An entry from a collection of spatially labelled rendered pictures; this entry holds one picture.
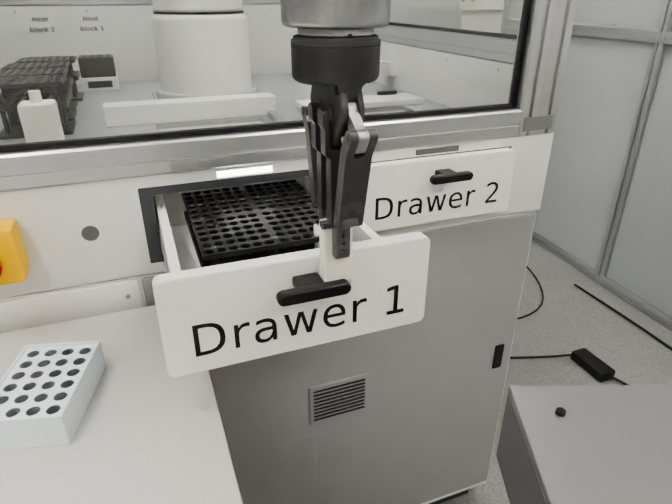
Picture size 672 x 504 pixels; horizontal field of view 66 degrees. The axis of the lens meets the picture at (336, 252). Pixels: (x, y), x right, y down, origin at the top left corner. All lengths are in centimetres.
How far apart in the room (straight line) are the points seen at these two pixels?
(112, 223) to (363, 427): 64
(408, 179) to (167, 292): 46
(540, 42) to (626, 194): 156
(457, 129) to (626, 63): 164
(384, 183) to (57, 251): 47
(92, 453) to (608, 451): 46
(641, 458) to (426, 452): 82
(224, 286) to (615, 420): 36
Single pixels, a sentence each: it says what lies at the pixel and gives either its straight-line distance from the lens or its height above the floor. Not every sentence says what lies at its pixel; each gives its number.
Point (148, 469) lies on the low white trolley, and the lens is 56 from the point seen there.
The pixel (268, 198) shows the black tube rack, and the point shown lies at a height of 90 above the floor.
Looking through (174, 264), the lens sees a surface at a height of 89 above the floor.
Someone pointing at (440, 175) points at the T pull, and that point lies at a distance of 83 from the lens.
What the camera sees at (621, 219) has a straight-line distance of 250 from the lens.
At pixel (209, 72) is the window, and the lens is 75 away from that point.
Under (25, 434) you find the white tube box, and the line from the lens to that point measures 62.
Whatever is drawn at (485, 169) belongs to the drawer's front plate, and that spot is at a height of 90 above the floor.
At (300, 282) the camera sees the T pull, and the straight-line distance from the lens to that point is 51.
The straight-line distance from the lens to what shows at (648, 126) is 238.
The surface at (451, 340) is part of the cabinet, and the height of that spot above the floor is 54.
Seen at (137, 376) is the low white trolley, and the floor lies 76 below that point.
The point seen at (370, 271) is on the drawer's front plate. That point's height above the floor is 90.
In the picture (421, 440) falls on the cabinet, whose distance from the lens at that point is 123.
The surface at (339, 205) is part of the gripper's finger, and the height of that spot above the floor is 100.
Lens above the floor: 116
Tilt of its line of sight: 26 degrees down
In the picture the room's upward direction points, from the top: straight up
